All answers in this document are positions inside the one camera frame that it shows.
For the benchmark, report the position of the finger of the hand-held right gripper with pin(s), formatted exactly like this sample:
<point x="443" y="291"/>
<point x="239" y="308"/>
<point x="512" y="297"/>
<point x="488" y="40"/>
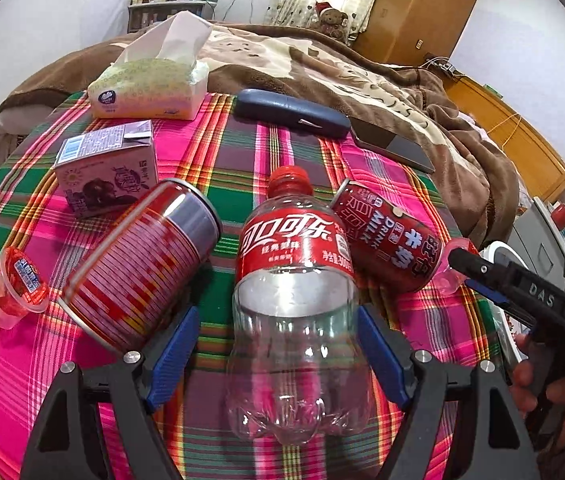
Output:
<point x="492" y="292"/>
<point x="482" y="267"/>

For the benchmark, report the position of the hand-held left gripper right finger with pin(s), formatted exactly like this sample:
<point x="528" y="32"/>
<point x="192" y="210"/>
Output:
<point x="382" y="355"/>

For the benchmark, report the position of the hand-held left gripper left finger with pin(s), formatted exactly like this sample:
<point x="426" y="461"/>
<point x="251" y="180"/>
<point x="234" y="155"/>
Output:
<point x="172" y="360"/>

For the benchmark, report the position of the white rimmed trash bin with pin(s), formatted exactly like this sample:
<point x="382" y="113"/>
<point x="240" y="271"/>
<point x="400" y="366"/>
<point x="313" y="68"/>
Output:
<point x="492" y="249"/>

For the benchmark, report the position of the striped red can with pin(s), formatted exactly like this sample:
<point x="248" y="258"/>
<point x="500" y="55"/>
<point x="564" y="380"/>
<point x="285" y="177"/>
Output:
<point x="132" y="270"/>

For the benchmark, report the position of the red milk can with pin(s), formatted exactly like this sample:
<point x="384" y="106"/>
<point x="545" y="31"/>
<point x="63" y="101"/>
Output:
<point x="387" y="235"/>

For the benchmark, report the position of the clear cola bottle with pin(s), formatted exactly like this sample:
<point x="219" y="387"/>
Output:
<point x="292" y="240"/>

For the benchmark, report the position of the red jelly cup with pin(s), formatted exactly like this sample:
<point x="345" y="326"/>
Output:
<point x="17" y="285"/>

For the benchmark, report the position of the purple milk carton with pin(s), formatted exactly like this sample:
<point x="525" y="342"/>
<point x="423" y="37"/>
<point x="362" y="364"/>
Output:
<point x="107" y="175"/>

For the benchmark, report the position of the grey drawer cabinet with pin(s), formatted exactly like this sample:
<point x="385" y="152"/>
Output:
<point x="537" y="235"/>

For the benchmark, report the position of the red jar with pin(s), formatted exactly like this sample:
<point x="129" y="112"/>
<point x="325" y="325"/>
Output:
<point x="560" y="214"/>

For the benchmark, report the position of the pink bed sheet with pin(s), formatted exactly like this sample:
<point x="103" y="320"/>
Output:
<point x="479" y="130"/>

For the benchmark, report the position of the wooden headboard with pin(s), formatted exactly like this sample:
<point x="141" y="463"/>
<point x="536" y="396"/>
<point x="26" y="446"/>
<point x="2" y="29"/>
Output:
<point x="517" y="130"/>

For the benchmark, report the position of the smartphone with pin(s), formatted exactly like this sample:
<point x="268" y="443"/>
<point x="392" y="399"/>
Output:
<point x="392" y="147"/>

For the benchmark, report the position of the power strip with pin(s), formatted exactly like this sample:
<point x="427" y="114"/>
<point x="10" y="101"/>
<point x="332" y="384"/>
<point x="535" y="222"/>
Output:
<point x="445" y="66"/>

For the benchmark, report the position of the brown blanket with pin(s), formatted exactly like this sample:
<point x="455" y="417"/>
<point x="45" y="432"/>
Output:
<point x="362" y="85"/>

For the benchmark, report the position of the plaid tablecloth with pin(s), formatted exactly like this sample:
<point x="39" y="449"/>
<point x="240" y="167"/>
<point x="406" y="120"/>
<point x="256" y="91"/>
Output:
<point x="242" y="150"/>

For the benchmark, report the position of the dark blue glasses case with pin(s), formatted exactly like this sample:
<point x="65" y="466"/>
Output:
<point x="287" y="110"/>

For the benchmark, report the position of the wooden wardrobe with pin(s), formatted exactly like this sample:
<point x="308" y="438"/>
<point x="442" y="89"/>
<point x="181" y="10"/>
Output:
<point x="422" y="5"/>

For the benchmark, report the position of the tissue pack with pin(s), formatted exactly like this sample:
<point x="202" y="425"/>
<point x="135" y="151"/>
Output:
<point x="147" y="85"/>

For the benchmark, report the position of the teddy bear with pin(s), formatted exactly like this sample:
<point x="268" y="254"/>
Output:
<point x="332" y="22"/>

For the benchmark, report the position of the cluttered shelf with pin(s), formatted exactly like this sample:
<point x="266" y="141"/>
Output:
<point x="162" y="12"/>

